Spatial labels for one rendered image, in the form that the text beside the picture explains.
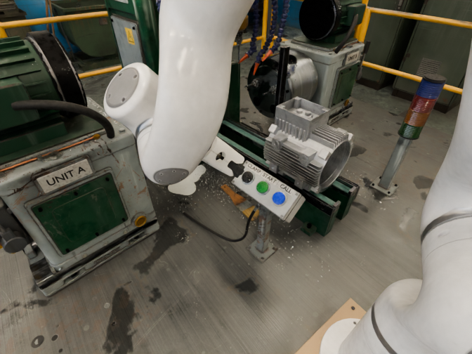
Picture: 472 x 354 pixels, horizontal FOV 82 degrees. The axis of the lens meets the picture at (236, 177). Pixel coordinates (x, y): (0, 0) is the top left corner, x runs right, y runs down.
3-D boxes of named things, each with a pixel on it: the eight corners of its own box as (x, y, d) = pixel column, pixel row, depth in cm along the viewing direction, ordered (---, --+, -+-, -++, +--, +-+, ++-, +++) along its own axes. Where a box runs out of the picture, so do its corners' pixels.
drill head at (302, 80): (232, 113, 125) (232, 56, 109) (289, 89, 146) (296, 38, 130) (274, 134, 111) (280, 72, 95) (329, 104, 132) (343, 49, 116)
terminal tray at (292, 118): (272, 128, 84) (274, 106, 79) (294, 116, 90) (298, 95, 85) (305, 144, 77) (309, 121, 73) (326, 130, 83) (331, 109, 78)
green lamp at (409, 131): (395, 134, 90) (400, 121, 87) (402, 128, 93) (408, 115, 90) (414, 141, 86) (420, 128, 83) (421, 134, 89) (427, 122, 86)
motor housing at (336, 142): (260, 172, 92) (264, 121, 80) (296, 150, 102) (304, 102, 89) (310, 204, 81) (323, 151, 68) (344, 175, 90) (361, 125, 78)
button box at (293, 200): (239, 187, 74) (230, 182, 69) (254, 166, 74) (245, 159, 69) (289, 224, 64) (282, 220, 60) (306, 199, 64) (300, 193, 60)
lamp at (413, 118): (400, 121, 87) (406, 108, 84) (408, 115, 90) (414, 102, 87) (420, 128, 83) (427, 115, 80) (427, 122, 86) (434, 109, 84)
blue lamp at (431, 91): (411, 94, 81) (418, 79, 78) (420, 89, 84) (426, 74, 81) (434, 101, 78) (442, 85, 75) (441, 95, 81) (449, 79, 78)
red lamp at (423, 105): (406, 108, 84) (411, 94, 81) (414, 102, 87) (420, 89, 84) (427, 115, 80) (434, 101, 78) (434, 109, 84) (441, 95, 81)
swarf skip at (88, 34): (84, 72, 423) (62, 9, 368) (67, 58, 478) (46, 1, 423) (155, 57, 482) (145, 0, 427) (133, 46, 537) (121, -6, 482)
